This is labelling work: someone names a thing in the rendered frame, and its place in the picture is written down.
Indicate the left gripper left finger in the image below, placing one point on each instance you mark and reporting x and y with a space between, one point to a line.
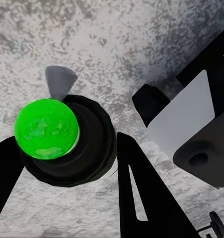
11 166

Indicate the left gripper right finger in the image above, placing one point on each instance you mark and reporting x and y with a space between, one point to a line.
166 219

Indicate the insectifuge atomizer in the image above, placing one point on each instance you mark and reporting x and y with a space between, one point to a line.
66 140

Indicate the charcoal grill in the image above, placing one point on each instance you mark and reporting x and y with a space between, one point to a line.
216 224

